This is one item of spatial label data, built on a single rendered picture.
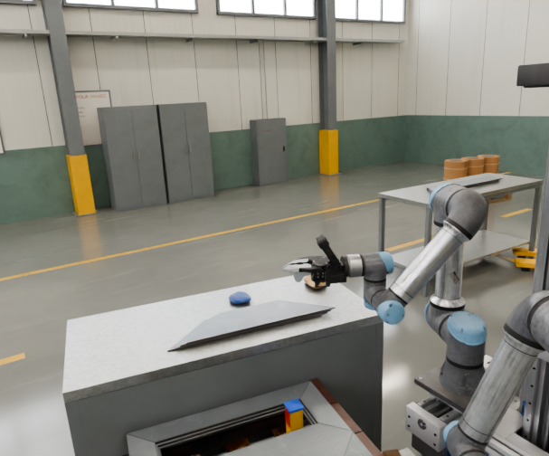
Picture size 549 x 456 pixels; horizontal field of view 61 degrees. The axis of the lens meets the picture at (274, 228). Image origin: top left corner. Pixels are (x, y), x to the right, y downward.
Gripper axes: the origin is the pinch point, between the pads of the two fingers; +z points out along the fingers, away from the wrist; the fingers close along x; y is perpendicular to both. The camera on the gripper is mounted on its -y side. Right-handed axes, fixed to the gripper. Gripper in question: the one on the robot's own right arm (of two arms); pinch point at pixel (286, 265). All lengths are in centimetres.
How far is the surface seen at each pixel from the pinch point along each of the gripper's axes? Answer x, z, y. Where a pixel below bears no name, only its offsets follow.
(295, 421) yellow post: -6, -1, 62
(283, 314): 36, -3, 44
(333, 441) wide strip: -19, -12, 59
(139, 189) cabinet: 746, 188, 212
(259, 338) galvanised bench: 21.2, 9.3, 43.9
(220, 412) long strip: 3, 27, 62
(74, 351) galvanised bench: 26, 83, 44
